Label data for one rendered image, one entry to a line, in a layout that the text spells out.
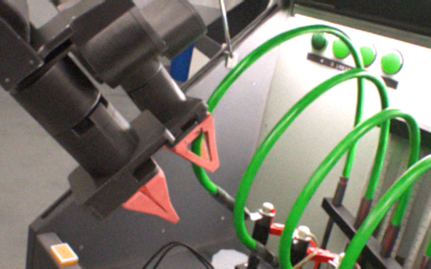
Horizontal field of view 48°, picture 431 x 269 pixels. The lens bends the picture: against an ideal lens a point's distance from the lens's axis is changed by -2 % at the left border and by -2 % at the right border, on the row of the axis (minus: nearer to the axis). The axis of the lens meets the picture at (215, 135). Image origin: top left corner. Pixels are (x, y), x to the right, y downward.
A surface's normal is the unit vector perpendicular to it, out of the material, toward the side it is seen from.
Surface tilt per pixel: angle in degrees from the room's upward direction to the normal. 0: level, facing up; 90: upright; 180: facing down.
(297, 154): 90
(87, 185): 46
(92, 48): 73
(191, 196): 90
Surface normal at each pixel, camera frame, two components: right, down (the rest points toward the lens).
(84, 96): 0.78, -0.13
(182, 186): 0.62, 0.36
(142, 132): -0.51, -0.68
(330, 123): -0.76, 0.05
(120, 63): 0.39, 0.55
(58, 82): 0.64, 0.10
